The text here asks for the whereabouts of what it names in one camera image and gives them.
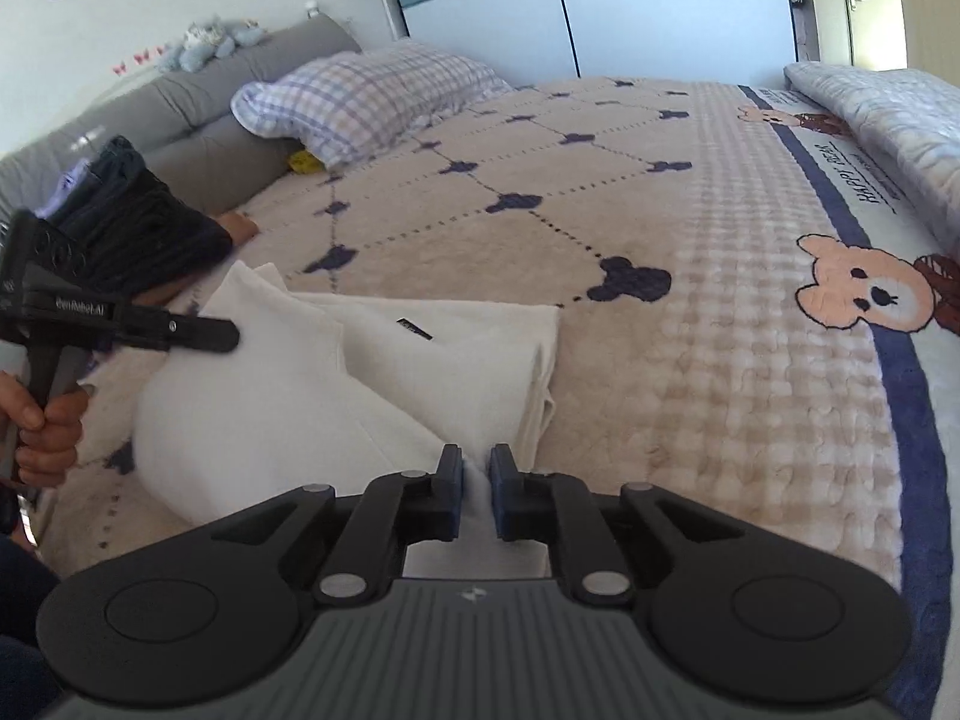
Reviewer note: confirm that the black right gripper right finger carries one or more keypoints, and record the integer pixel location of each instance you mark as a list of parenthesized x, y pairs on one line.
[(573, 523)]

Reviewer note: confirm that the beige patterned bed blanket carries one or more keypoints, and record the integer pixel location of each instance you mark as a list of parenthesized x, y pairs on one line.
[(757, 355)]

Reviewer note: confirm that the dark folded clothes stack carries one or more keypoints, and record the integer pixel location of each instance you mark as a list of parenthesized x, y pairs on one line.
[(136, 234)]

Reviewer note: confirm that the blue grey plush toy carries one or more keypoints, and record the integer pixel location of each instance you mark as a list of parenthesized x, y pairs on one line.
[(205, 41)]

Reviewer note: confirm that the cream room door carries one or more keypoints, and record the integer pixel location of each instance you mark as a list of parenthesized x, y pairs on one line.
[(878, 34)]

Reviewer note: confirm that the folded light purple quilt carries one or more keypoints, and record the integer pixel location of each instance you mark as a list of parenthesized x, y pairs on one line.
[(910, 115)]

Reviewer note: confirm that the white garment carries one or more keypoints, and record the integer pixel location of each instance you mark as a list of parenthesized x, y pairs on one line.
[(330, 389)]

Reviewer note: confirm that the purple folded garment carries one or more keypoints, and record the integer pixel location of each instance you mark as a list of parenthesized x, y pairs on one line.
[(65, 185)]

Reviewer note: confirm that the white and teal wardrobe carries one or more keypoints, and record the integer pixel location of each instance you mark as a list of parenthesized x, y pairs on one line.
[(743, 42)]

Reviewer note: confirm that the yellow small object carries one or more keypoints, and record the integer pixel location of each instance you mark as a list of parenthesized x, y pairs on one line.
[(304, 163)]

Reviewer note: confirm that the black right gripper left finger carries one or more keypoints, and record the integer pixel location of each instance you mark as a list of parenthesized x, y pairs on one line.
[(374, 530)]

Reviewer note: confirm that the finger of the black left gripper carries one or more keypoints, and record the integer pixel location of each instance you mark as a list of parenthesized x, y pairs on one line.
[(152, 328)]

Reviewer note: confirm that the purple plaid pillow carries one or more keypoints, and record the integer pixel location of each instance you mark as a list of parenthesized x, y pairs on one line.
[(353, 106)]

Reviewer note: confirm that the grey padded headboard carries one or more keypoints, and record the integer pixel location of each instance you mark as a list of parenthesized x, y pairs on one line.
[(182, 125)]

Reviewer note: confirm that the person's left hand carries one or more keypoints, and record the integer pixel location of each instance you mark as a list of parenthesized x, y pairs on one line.
[(46, 441)]

